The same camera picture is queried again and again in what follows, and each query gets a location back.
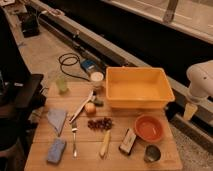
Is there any red bowl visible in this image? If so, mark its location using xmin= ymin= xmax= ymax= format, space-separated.
xmin=134 ymin=115 xmax=164 ymax=143

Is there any black white board eraser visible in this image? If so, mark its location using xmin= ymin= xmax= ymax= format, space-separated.
xmin=119 ymin=128 xmax=136 ymax=155

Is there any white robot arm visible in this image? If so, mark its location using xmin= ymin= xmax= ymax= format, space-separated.
xmin=183 ymin=60 xmax=213 ymax=121

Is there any small metal cup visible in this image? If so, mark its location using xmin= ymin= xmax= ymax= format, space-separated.
xmin=144 ymin=145 xmax=161 ymax=162

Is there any yellow plastic bin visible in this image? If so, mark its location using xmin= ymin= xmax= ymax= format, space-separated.
xmin=106 ymin=67 xmax=175 ymax=109

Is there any bunch of dark grapes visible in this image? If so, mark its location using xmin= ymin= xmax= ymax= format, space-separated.
xmin=87 ymin=117 xmax=113 ymax=131

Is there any small green object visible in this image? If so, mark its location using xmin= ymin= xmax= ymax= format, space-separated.
xmin=92 ymin=96 xmax=104 ymax=107

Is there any white cylindrical container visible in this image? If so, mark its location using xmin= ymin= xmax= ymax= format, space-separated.
xmin=90 ymin=72 xmax=104 ymax=89

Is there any yellow onion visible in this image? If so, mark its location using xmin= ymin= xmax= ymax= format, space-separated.
xmin=84 ymin=102 xmax=96 ymax=115

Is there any blue power device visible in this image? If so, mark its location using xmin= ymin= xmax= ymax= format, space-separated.
xmin=80 ymin=59 xmax=98 ymax=75

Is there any silver fork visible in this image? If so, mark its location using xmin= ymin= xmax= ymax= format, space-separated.
xmin=72 ymin=121 xmax=78 ymax=158

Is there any green plastic cup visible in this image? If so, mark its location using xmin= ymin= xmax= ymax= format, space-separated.
xmin=56 ymin=77 xmax=68 ymax=94

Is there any grey folded cloth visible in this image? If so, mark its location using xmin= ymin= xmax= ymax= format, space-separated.
xmin=47 ymin=109 xmax=67 ymax=136

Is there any blue sponge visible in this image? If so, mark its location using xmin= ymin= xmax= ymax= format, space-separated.
xmin=46 ymin=138 xmax=66 ymax=164

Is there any black side stand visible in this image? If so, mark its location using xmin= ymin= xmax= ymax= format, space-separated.
xmin=0 ymin=73 xmax=47 ymax=171

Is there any black box on floor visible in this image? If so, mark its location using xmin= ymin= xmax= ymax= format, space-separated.
xmin=21 ymin=13 xmax=40 ymax=38

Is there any white handled knife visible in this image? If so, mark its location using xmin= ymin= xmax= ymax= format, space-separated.
xmin=69 ymin=91 xmax=93 ymax=124

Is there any black cable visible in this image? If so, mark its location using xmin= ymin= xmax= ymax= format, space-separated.
xmin=58 ymin=52 xmax=91 ymax=83

